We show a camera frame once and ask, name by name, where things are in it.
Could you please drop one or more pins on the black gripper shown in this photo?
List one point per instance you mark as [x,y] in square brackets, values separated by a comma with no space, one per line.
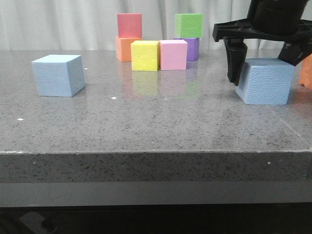
[277,20]

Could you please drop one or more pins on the light blue textured foam block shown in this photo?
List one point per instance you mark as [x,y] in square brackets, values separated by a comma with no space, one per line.
[265,81]

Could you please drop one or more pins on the light blue smooth foam block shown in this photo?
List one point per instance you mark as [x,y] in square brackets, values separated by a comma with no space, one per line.
[59,75]

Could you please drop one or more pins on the orange foam block near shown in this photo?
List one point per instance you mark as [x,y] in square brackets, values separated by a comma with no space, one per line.
[305,78]

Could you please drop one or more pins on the orange foam block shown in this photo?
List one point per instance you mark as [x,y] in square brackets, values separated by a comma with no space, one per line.
[123,48]
[305,78]

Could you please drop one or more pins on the purple foam block far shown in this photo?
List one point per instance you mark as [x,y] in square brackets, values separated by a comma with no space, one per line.
[193,48]

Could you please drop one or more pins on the green foam block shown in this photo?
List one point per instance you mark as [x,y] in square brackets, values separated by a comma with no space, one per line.
[188,25]

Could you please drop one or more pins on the pink foam block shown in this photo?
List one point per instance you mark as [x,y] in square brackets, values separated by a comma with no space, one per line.
[173,54]

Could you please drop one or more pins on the yellow foam block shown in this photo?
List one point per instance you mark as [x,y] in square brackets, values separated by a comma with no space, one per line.
[145,55]

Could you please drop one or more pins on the red foam block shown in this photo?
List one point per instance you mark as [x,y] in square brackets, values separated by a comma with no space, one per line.
[129,25]

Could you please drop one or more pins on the orange foam block far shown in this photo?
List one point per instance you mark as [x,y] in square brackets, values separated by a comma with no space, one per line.
[123,48]

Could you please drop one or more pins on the grey curtain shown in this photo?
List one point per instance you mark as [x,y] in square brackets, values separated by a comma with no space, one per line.
[92,24]

